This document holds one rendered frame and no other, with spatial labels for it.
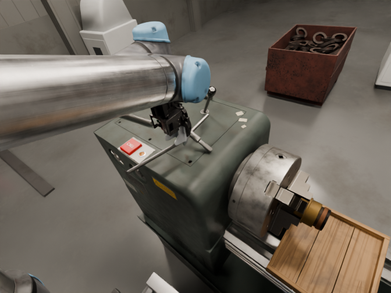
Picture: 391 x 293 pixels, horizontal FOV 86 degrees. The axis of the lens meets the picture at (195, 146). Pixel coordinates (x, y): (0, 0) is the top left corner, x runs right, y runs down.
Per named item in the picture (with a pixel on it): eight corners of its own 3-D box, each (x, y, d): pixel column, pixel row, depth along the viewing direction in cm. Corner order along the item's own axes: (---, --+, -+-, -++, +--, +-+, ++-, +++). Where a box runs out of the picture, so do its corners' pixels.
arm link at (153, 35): (120, 31, 44) (145, 19, 49) (137, 80, 52) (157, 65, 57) (148, 32, 41) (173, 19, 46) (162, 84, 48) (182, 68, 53)
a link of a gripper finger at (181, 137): (174, 153, 68) (167, 131, 62) (186, 142, 71) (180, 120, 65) (181, 156, 67) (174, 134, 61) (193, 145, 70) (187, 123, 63)
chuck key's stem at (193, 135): (212, 149, 72) (187, 128, 73) (213, 147, 70) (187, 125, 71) (208, 154, 71) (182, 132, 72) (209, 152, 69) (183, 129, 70)
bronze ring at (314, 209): (294, 208, 66) (325, 225, 61) (305, 188, 71) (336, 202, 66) (288, 222, 73) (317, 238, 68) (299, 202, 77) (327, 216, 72)
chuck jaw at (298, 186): (278, 183, 76) (292, 163, 82) (276, 191, 79) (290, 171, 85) (310, 199, 70) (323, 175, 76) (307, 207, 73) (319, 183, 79)
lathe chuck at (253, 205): (230, 239, 78) (244, 172, 61) (267, 193, 98) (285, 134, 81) (252, 254, 73) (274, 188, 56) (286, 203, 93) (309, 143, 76)
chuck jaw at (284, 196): (269, 198, 73) (263, 194, 63) (276, 186, 74) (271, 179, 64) (302, 216, 67) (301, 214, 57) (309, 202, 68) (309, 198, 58)
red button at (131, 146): (121, 150, 79) (118, 146, 78) (133, 141, 82) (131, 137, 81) (130, 157, 76) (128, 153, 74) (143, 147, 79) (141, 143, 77)
